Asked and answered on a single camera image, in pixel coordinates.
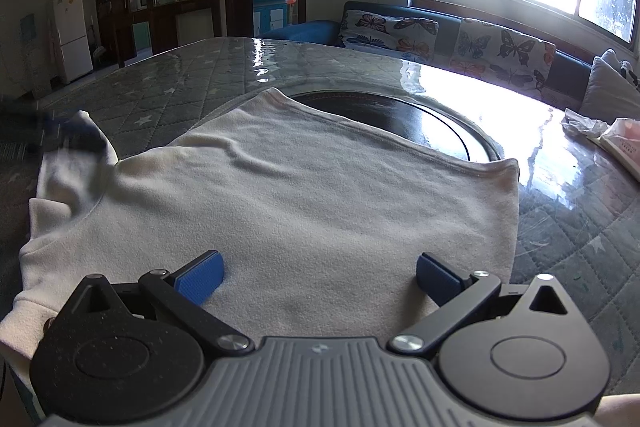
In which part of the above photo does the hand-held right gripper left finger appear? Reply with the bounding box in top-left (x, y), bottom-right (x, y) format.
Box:
top-left (47, 249), bottom-right (256, 358)

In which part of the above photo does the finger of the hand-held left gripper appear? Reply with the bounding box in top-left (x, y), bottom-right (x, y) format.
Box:
top-left (42, 109), bottom-right (118, 158)

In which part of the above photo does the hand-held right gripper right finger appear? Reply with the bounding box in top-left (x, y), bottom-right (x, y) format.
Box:
top-left (387, 251), bottom-right (581, 356)

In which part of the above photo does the cream long-sleeve top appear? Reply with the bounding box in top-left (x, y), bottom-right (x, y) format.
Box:
top-left (0, 88), bottom-right (521, 400)

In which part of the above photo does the white refrigerator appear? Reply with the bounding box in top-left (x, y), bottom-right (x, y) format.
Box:
top-left (52, 0), bottom-right (95, 85)

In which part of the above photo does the dark wooden sideboard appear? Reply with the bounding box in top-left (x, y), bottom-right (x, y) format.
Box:
top-left (130, 0), bottom-right (222, 54)

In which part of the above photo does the black round induction cooktop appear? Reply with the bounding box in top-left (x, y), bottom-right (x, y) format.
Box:
top-left (287, 91), bottom-right (501, 164)

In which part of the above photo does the crumpled clear plastic bag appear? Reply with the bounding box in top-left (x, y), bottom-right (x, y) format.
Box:
top-left (560, 107), bottom-right (613, 138)

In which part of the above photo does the white tissue packet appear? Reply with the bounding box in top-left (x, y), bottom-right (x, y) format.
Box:
top-left (585, 118), bottom-right (640, 182)

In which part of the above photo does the blue toy cabinet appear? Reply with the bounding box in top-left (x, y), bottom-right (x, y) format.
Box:
top-left (251, 0), bottom-right (297, 36)

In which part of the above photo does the butterfly print cushion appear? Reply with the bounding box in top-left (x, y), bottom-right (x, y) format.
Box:
top-left (449, 18), bottom-right (557, 94)
top-left (339, 9), bottom-right (440, 62)

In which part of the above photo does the blue sofa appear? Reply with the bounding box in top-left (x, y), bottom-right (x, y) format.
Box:
top-left (262, 1), bottom-right (596, 108)

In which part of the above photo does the grey pillow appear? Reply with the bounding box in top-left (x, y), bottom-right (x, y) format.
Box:
top-left (580, 49), bottom-right (640, 120)

